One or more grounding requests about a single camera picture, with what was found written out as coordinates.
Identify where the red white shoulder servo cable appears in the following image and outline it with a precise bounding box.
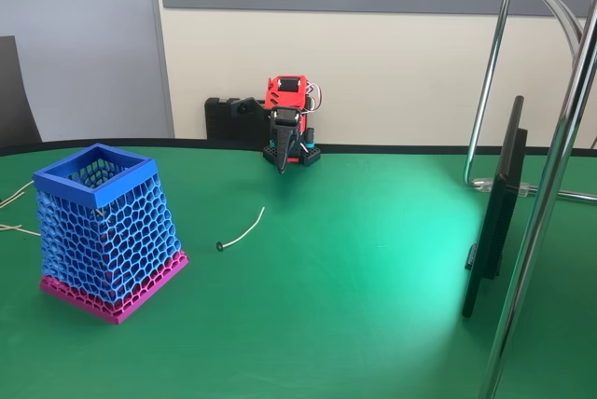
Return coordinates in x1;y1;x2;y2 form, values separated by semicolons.
303;82;326;114

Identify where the blue and pink mesh basket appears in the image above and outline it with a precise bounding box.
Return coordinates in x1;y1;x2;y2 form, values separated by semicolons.
32;143;191;327

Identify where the dark chair backrest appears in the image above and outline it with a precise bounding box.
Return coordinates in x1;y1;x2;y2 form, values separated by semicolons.
0;34;43;149

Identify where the chrome tube stand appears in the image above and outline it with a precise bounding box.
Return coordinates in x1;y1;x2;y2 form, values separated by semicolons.
463;0;597;399

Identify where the green table cloth black edged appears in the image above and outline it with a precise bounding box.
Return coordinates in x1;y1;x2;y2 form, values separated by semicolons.
0;137;597;399

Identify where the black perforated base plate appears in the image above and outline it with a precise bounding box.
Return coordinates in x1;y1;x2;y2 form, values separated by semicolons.
261;141;324;168

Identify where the black flat light panel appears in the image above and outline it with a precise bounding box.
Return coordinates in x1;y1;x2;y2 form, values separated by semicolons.
461;94;531;321

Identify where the clear plastic stand foot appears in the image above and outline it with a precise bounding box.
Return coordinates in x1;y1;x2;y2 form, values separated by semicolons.
472;176;535;199

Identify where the black plastic tool case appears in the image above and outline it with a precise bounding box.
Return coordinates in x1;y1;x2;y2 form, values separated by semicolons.
204;96;272;142

